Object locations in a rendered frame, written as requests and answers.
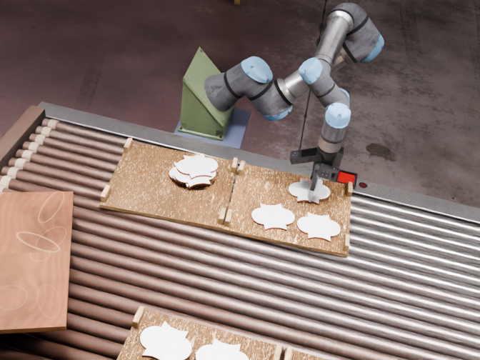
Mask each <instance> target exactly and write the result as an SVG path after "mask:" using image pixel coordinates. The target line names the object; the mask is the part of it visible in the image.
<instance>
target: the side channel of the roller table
mask: <svg viewBox="0 0 480 360"><path fill-rule="evenodd" d="M45 118H46V113H45V109H43V108H40V107H37V106H30V107H29V108H28V109H27V110H26V111H25V112H24V113H23V114H22V115H21V116H20V118H19V119H18V120H17V121H16V122H15V123H14V124H13V126H12V127H11V128H10V129H9V130H8V131H7V132H6V133H5V134H4V135H3V136H2V137H1V138H0V176H1V170H2V169H3V167H5V166H9V160H10V159H11V158H12V157H13V158H16V152H17V151H18V150H19V149H22V146H23V144H24V142H25V141H29V137H30V136H31V134H35V133H36V128H37V127H38V126H41V125H42V121H43V120H44V119H45Z"/></svg>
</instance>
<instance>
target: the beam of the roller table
mask: <svg viewBox="0 0 480 360"><path fill-rule="evenodd" d="M37 107H40V108H43V109H45V113H46V119H50V120H51V119H53V120H57V121H59V122H61V123H65V124H70V125H73V126H79V127H82V128H85V129H91V130H94V131H99V132H102V133H105V134H111V135H114V136H119V137H122V138H125V139H127V138H132V140H134V141H140V142H143V143H146V144H151V145H154V146H160V147H163V148H166V149H173V150H177V151H184V152H188V153H193V154H199V155H201V154H204V156H210V157H215V158H219V159H226V160H230V161H233V159H234V158H238V166H240V163H241V160H244V161H245V164H248V165H252V166H258V167H262V168H266V169H273V170H277V171H283V172H287V173H291V174H298V175H302V176H308V177H310V176H311V172H312V169H313V167H310V166H304V165H301V164H291V162H289V161H284V160H281V159H275V158H272V157H268V156H263V155H260V154H255V153H251V152H248V151H243V150H240V149H234V148H231V147H227V146H222V145H219V144H214V143H211V142H207V141H202V140H198V139H193V138H190V137H187V136H182V135H178V134H173V133H169V132H166V131H161V130H158V129H153V128H149V127H146V126H140V125H137V124H132V123H129V122H125V121H120V120H117V119H111V118H108V117H105V116H99V115H96V114H91V113H88V112H85V111H79V110H76V109H70V108H67V107H64V106H59V105H56V104H50V103H46V102H43V101H42V102H41V103H40V104H39V105H38V106H37ZM360 182H364V183H365V184H367V187H366V188H361V187H360V186H359V183H360ZM352 194H353V195H357V196H362V197H366V198H369V199H374V200H377V201H382V202H386V203H389V204H394V205H397V206H402V207H406V208H409V209H414V210H417V211H423V212H426V213H430V214H435V215H438V216H443V217H446V218H450V219H455V220H458V221H463V222H466V223H470V224H475V225H479V226H480V208H476V207H473V206H468V205H465V204H460V203H456V202H452V201H447V200H444V199H439V198H436V197H432V196H427V195H423V194H418V193H415V192H412V191H407V190H403V189H398V188H395V187H391V186H386V185H383V184H378V183H374V182H371V181H366V180H362V179H357V180H356V188H355V190H354V189H353V191H352Z"/></svg>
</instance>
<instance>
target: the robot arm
mask: <svg viewBox="0 0 480 360"><path fill-rule="evenodd" d="M326 24H327V26H326V29H325V31H324V33H323V36H322V38H321V40H320V42H319V45H318V46H317V48H316V51H315V53H314V55H313V58H310V59H308V60H306V61H305V62H304V63H303V64H302V65H301V66H300V67H299V69H298V70H297V71H295V72H294V73H292V74H291V75H289V76H288V77H286V78H285V79H277V80H275V81H272V78H273V74H272V72H271V70H270V68H269V66H268V64H267V63H266V62H265V61H264V60H263V59H261V58H259V57H257V56H252V57H250V58H248V59H245V60H243V61H242V62H241V63H240V64H237V65H236V66H234V67H233V68H231V69H229V70H228V71H226V72H224V73H220V74H215V75H211V76H209V77H207V78H206V79H205V81H204V89H205V92H206V95H207V97H208V99H209V101H210V102H211V103H212V105H213V106H214V107H215V108H216V109H218V110H219V111H222V112H225V111H228V110H229V109H231V108H232V106H233V105H234V104H235V103H236V102H237V101H238V100H239V99H240V98H241V97H243V96H247V98H248V99H249V100H250V101H251V103H252V104H253V105H254V106H255V107H256V108H257V110H258V111H259V113H260V114H261V115H262V116H263V117H264V118H265V119H266V120H268V121H277V120H279V119H282V118H284V117H285V116H286V115H288V113H290V112H291V110H292V105H293V104H294V103H295V100H296V97H298V96H300V95H301V94H303V93H304V92H305V91H307V90H309V89H311V90H312V92H313V93H314V94H315V96H316V97H317V99H318V100H319V101H320V102H321V104H322V105H323V106H324V108H325V109H326V111H325V117H324V124H323V126H322V130H321V134H320V137H319V142H318V146H317V147H316V148H311V149H302V150H296V151H291V153H290V157H289V160H290V162H291V164H302V163H307V162H313V161H314V165H313V169H312V172H311V176H310V179H311V186H310V189H309V194H308V199H309V202H311V200H312V197H313V196H325V195H326V193H327V190H326V189H325V188H323V187H322V183H323V181H322V180H321V179H318V177H321V178H324V179H328V180H329V181H332V182H335V181H336V178H337V175H338V172H339V166H340V163H341V160H342V157H343V155H344V148H343V147H341V145H342V141H343V139H344V135H345V133H346V128H347V126H348V124H349V121H350V116H351V111H350V109H349V106H350V100H349V94H348V93H347V91H345V90H343V89H341V88H339V87H338V86H337V85H336V84H335V82H334V81H333V79H332V78H331V77H330V75H331V74H333V73H334V72H335V71H337V70H339V69H340V68H342V67H343V66H345V65H347V64H348V63H351V64H355V63H356V62H358V61H359V62H361V63H363V64H365V63H366V62H369V61H371V60H372V59H374V58H375V57H376V56H377V55H378V54H379V53H380V51H381V50H382V48H383V46H384V39H383V38H382V36H381V34H380V31H378V29H377V28H376V27H375V25H374V23H373V22H372V20H371V19H370V18H369V16H368V15H367V13H366V12H365V10H364V9H363V8H362V7H361V6H359V5H358V4H354V3H342V4H339V5H337V6H335V7H334V8H333V9H332V10H331V11H330V13H329V15H328V17H327V20H326ZM335 174H336V178H335V179H332V178H334V177H335ZM316 182H317V183H316Z"/></svg>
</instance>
